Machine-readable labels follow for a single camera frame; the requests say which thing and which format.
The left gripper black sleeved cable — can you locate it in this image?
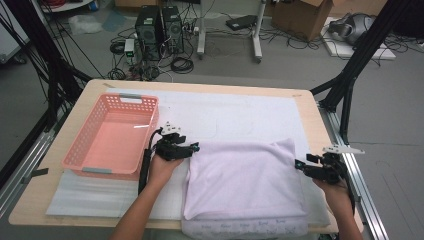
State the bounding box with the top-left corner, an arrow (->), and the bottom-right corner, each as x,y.
137,128 -> 165,197

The coil of black cable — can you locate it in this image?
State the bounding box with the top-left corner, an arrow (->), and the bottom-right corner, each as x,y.
170,57 -> 195,75

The black frame strut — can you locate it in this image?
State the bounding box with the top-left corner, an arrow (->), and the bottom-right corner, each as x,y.
309,0 -> 416,145
0,0 -> 93,133

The black flat box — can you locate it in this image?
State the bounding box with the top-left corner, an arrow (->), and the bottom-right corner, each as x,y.
225,14 -> 258,32

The teal floor sheet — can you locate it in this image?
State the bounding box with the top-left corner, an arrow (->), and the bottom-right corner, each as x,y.
101,9 -> 128,33

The pink plastic basket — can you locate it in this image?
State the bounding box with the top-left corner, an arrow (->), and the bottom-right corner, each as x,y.
60,93 -> 160,182

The grey plastic device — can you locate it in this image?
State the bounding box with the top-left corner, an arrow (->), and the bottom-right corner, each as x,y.
328,12 -> 376,46

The lilac printed blanket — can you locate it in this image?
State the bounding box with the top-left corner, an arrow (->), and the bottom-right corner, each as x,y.
180,137 -> 309,240

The clear plastic bag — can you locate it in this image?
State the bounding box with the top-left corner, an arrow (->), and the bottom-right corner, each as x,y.
68,14 -> 104,36

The round white table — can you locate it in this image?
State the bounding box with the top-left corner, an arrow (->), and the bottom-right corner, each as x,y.
39,0 -> 96,14

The black computer tower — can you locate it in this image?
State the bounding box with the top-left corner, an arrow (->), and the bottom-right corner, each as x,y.
161,4 -> 185,56
134,4 -> 164,63

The white power adapter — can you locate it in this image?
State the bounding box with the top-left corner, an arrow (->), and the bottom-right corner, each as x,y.
123,38 -> 136,65

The white grid mat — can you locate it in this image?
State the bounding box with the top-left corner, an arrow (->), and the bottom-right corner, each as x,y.
45,87 -> 331,228

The flat cardboard box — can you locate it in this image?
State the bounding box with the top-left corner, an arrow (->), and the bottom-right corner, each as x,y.
114,0 -> 159,8

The white cabinet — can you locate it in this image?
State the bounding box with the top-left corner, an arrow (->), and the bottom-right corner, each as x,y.
0,0 -> 30,64

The white foam board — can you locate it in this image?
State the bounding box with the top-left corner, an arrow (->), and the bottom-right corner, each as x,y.
321,16 -> 397,62

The aluminium rail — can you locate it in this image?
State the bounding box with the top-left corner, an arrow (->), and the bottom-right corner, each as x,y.
0,128 -> 56,218
318,103 -> 390,240

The large cardboard box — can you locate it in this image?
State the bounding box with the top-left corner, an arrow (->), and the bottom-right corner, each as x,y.
331,0 -> 389,17

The person's right hand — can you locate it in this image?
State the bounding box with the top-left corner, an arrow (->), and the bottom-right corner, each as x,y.
312,178 -> 353,212

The open cardboard box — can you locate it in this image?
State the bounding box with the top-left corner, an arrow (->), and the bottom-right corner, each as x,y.
270,0 -> 334,42

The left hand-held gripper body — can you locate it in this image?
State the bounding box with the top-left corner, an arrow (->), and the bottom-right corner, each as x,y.
154,121 -> 193,162

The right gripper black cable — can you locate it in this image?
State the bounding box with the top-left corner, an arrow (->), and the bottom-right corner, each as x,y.
334,159 -> 357,216

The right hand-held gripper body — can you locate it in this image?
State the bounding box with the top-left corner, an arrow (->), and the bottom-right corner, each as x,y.
304,144 -> 366,185

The white metal stand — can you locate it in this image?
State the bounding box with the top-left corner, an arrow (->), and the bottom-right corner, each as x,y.
196,0 -> 268,64

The person's left hand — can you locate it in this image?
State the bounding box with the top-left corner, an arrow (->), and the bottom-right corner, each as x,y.
147,154 -> 185,190

